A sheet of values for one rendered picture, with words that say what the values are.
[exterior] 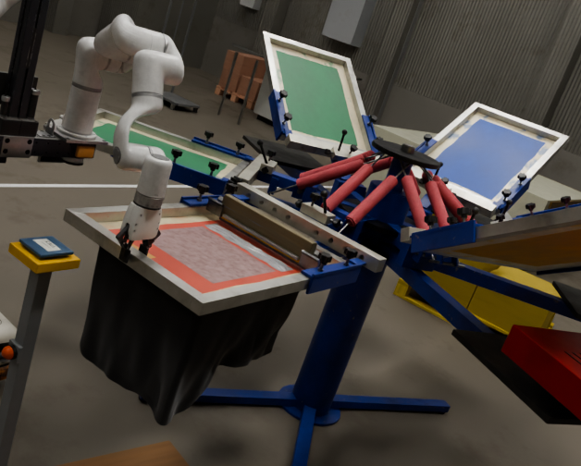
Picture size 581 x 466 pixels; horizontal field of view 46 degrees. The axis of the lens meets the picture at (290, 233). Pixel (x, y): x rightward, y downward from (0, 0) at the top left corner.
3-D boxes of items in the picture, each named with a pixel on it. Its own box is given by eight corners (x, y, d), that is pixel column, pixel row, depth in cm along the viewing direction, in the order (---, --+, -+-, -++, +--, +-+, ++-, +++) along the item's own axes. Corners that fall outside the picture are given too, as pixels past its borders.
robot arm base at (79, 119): (43, 122, 223) (54, 76, 219) (77, 125, 233) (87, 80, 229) (69, 139, 215) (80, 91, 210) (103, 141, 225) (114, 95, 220)
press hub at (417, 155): (318, 442, 307) (429, 162, 266) (253, 394, 327) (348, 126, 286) (362, 416, 339) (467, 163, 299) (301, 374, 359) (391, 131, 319)
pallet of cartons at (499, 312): (378, 285, 526) (412, 202, 505) (435, 275, 597) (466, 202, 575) (518, 370, 458) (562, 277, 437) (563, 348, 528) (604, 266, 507)
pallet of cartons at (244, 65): (295, 116, 1215) (309, 74, 1192) (247, 109, 1113) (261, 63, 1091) (259, 99, 1264) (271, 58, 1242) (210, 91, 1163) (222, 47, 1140)
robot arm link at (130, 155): (154, 101, 192) (151, 176, 191) (110, 92, 184) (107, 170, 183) (168, 96, 186) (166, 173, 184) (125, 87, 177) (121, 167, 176)
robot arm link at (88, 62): (64, 79, 218) (75, 30, 214) (103, 87, 227) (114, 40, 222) (74, 88, 212) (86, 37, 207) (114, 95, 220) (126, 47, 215)
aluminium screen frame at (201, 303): (199, 316, 172) (203, 303, 171) (62, 220, 201) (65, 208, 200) (354, 277, 236) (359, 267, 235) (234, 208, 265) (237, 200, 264)
